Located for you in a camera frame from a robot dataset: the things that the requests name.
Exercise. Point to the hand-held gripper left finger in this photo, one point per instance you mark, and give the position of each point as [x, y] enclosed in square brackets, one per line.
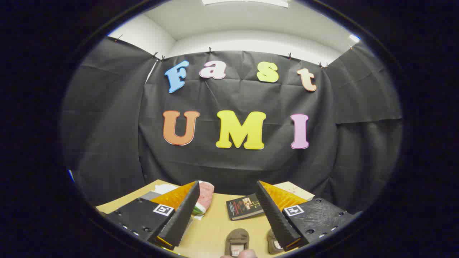
[183, 218]

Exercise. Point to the brown fuzzy slipper shoe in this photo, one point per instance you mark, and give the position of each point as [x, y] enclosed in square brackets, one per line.
[236, 236]
[272, 247]

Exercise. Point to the white rounded object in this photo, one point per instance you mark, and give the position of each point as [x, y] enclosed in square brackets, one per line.
[165, 189]

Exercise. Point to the ceiling light panel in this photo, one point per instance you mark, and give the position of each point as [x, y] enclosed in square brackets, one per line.
[247, 2]

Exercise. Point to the tan cover book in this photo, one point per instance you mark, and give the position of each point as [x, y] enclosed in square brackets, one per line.
[299, 191]

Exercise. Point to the black paperback book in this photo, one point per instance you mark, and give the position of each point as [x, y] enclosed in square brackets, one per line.
[244, 208]

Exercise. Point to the watermelon slice plush toy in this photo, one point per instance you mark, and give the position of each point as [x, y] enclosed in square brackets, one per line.
[206, 195]

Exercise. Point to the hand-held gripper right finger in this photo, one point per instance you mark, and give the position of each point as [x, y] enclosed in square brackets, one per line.
[274, 218]

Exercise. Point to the black backdrop cloth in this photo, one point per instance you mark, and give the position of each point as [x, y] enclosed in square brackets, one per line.
[251, 168]

